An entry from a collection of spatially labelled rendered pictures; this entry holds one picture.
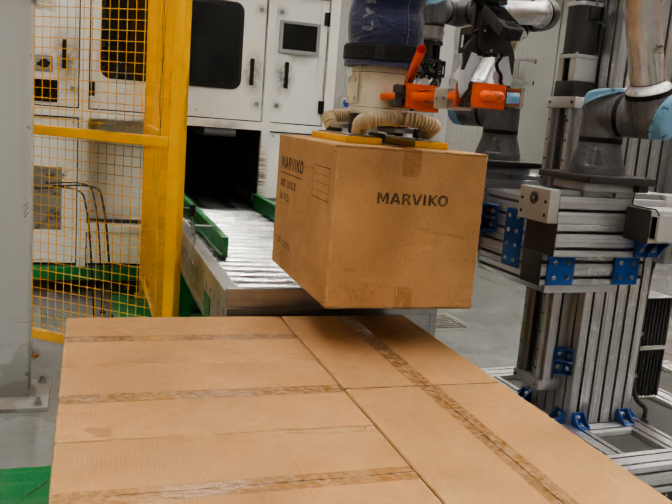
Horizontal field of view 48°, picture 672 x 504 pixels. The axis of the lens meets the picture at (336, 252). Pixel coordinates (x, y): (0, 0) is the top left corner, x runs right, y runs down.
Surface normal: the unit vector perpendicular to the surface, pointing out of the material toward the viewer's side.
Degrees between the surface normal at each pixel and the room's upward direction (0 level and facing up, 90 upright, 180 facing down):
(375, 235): 90
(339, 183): 90
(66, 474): 0
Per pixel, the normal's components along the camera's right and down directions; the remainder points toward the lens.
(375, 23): -0.32, -0.07
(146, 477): 0.08, -0.98
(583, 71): 0.36, 0.19
